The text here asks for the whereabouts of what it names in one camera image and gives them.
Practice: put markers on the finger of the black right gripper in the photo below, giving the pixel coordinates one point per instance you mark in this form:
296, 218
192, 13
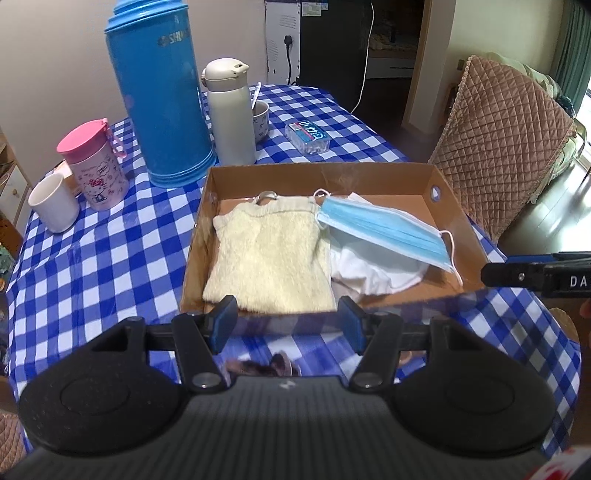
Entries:
556, 275

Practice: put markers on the quilted brown chair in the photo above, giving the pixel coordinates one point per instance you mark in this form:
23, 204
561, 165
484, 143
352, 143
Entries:
502, 136

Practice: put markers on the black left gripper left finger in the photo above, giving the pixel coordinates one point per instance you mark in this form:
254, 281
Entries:
197, 339

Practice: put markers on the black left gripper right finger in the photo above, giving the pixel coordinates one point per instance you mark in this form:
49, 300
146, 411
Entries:
377, 339

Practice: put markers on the small patterned cup with spoon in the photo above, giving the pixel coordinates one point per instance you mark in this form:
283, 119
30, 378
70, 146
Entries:
260, 115

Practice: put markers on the cream knitted cloth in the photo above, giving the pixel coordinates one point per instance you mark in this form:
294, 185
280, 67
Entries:
273, 258

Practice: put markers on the blue tissue packet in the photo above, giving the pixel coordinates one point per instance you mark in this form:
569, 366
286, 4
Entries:
307, 137

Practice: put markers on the blue thermos flask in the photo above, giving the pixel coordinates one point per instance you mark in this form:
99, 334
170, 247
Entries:
150, 48

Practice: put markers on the white cloth mask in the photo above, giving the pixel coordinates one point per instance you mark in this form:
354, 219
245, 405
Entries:
374, 269

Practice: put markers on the blue surgical mask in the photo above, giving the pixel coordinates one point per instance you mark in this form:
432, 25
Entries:
383, 230

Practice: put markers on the white ceramic mug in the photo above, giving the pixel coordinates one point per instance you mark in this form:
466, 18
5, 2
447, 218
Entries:
54, 203

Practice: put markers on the pink hello kitty cup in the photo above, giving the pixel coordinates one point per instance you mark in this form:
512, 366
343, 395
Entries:
93, 155

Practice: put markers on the black white appliance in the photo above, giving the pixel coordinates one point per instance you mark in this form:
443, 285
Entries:
311, 42

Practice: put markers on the purple velvet scrunchie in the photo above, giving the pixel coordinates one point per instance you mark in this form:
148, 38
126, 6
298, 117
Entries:
280, 365

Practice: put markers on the cream insulated bottle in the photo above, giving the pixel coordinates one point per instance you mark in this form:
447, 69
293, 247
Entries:
230, 109

